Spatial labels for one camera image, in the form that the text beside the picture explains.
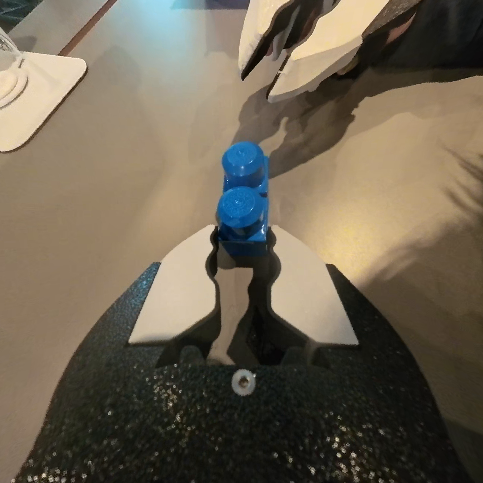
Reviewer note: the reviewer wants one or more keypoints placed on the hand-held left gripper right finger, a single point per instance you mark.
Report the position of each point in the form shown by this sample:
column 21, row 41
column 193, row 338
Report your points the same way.
column 313, row 302

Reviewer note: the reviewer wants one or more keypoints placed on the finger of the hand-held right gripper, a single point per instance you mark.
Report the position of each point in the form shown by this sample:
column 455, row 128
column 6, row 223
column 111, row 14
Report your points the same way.
column 256, row 30
column 324, row 49

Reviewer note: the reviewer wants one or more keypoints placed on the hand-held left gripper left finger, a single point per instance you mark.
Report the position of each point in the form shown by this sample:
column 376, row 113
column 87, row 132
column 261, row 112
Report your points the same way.
column 177, row 294

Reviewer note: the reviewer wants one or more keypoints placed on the person's right forearm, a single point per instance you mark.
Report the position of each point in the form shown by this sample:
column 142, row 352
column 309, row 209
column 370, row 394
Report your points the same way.
column 445, row 34

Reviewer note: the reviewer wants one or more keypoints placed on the person's right hand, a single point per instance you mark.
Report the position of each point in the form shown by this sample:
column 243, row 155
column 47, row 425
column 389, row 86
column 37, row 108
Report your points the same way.
column 402, row 31

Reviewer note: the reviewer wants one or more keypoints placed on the clear acrylic stand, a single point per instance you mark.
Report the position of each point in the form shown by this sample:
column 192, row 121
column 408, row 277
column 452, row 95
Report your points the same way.
column 11, row 68

